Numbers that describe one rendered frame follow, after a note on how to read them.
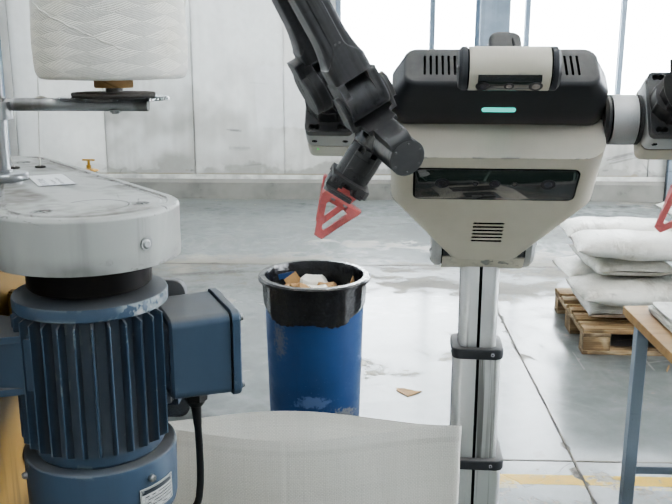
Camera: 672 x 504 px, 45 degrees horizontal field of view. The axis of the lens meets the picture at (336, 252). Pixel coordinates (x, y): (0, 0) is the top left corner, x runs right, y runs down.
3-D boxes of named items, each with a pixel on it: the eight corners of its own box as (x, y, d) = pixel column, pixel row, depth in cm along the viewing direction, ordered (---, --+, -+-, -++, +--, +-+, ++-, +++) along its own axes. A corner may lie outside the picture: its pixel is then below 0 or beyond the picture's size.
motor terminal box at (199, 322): (222, 382, 94) (219, 285, 92) (248, 416, 85) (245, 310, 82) (149, 393, 91) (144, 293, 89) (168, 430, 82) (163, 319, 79)
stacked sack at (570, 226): (669, 234, 500) (671, 213, 497) (688, 250, 459) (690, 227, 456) (558, 231, 509) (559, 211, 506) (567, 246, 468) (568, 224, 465)
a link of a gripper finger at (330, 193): (298, 229, 125) (330, 177, 123) (300, 218, 132) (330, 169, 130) (336, 251, 126) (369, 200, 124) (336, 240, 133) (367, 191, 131)
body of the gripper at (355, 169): (327, 182, 125) (352, 141, 124) (327, 171, 135) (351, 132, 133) (363, 204, 126) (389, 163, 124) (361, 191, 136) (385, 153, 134)
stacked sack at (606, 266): (636, 254, 502) (638, 233, 498) (676, 283, 437) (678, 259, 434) (566, 253, 503) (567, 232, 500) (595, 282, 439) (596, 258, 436)
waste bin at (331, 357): (368, 391, 391) (370, 259, 376) (369, 441, 341) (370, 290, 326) (268, 390, 393) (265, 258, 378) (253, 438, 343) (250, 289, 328)
